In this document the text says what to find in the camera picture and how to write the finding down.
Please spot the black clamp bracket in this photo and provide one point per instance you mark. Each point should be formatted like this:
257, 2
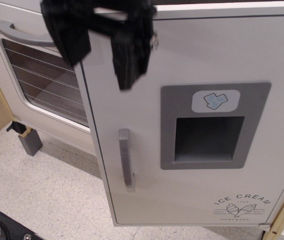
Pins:
17, 127

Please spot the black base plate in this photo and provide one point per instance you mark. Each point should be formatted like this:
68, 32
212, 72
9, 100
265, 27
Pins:
18, 231

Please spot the white toy fridge door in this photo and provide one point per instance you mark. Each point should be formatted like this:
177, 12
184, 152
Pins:
198, 44

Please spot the white toy kitchen cabinet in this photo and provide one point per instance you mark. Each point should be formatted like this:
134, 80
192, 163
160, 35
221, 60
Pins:
198, 140

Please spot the grey fridge door handle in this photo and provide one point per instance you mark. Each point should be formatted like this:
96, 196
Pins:
125, 155

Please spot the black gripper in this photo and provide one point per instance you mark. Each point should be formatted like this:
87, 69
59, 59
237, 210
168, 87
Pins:
129, 23

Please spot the grey ice dispenser panel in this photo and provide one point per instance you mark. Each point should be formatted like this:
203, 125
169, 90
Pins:
211, 125

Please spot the white toy oven door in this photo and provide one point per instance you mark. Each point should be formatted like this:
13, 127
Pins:
41, 89

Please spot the grey oven door handle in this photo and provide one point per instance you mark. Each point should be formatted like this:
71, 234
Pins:
8, 29

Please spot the grey kitchen leg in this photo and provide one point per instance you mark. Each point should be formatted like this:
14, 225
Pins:
31, 143

